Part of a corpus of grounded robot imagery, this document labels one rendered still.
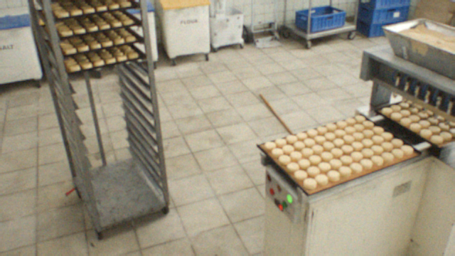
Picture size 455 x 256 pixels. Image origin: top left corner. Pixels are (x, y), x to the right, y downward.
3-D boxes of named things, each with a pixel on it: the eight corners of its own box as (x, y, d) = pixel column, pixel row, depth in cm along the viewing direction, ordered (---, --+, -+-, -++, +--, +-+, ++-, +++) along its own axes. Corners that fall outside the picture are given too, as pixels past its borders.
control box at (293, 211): (270, 190, 200) (271, 166, 193) (301, 222, 181) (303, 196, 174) (264, 193, 198) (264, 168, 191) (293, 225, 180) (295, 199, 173)
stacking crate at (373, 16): (389, 11, 629) (391, -2, 619) (407, 18, 596) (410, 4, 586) (354, 16, 611) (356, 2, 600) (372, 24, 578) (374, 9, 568)
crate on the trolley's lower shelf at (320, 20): (326, 19, 607) (327, 5, 597) (345, 25, 578) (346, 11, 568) (293, 25, 584) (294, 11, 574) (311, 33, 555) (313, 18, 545)
